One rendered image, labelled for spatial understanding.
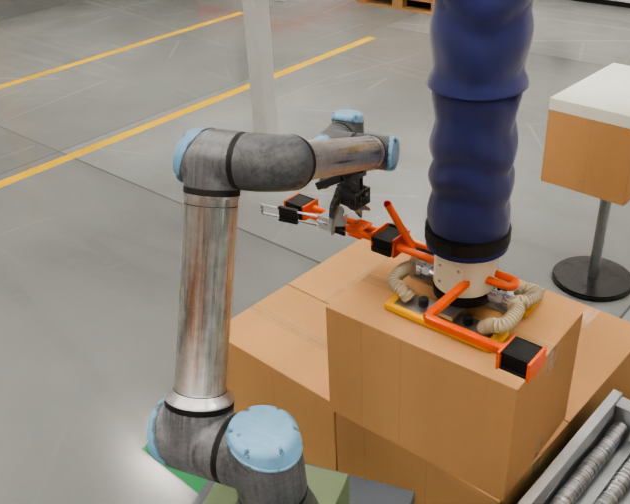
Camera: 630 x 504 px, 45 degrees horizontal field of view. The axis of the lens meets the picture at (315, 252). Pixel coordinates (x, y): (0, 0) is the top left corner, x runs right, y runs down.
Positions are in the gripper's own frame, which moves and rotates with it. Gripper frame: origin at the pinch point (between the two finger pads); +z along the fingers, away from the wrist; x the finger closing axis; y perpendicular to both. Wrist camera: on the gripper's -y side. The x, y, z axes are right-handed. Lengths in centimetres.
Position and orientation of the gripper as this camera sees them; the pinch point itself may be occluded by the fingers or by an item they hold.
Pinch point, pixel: (344, 225)
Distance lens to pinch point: 233.3
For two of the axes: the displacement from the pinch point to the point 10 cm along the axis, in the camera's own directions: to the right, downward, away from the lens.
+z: 0.4, 8.5, 5.2
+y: 7.5, 3.2, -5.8
